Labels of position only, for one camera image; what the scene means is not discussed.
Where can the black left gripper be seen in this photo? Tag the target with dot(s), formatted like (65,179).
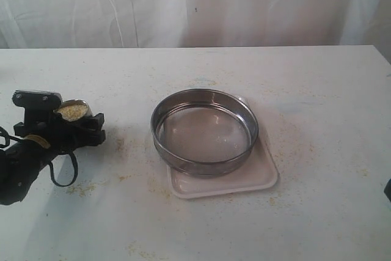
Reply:
(50,130)

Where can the white backdrop curtain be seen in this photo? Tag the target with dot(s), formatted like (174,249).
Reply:
(181,23)

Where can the stainless steel cup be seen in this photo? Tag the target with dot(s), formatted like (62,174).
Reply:
(76,102)

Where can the white square plastic tray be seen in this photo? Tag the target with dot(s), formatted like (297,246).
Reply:
(226,181)

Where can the dark object at right edge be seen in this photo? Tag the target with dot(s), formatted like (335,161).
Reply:
(387,190)

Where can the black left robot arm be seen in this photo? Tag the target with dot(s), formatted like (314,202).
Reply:
(21,162)

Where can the yellow millet grain pile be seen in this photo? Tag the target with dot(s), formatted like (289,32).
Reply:
(72,112)

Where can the round steel mesh sieve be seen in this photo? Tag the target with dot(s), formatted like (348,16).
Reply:
(210,99)

